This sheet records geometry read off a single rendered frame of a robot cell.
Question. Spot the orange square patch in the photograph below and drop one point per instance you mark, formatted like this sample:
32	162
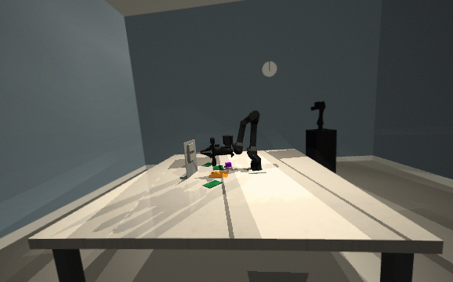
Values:
219	174

